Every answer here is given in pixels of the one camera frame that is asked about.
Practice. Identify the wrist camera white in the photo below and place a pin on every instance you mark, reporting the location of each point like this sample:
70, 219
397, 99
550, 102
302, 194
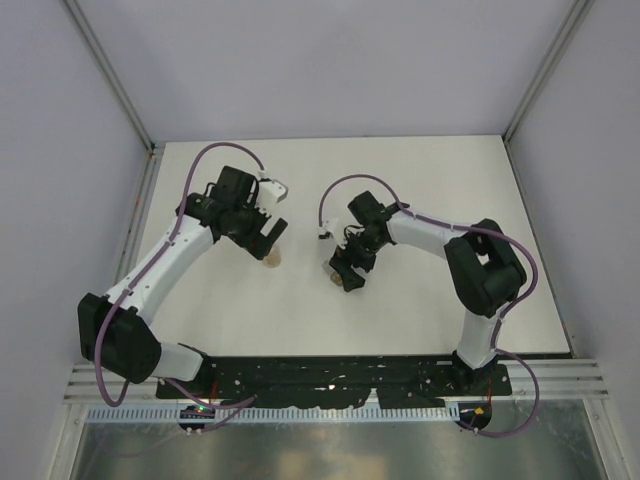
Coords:
333, 229
270, 191

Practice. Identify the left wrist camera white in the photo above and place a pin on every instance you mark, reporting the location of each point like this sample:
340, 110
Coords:
270, 191

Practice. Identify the left aluminium frame post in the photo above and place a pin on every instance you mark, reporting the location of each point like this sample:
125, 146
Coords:
98, 53

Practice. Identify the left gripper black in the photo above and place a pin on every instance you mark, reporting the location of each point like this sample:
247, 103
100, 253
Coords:
257, 243

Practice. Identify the clear pill bottle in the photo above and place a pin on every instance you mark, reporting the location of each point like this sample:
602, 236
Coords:
274, 258

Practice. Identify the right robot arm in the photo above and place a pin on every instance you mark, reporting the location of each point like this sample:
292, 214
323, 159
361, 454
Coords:
485, 271

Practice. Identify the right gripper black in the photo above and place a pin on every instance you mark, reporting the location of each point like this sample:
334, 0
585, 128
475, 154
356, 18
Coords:
344, 258

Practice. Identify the white slotted cable duct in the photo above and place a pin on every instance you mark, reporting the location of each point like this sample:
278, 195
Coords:
370, 412

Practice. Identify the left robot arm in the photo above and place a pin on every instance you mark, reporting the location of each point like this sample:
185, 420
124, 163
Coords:
115, 328

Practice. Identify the grey pill box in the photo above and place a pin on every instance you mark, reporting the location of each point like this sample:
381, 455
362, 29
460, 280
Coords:
333, 275

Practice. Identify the right aluminium frame post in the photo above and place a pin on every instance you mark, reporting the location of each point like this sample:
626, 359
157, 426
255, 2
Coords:
560, 42

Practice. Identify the aluminium frame post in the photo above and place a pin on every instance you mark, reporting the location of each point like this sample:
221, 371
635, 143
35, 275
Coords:
98, 53
560, 42

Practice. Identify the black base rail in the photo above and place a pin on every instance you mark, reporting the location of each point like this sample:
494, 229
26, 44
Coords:
340, 382

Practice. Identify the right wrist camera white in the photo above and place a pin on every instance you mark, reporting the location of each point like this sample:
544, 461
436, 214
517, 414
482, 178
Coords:
333, 229

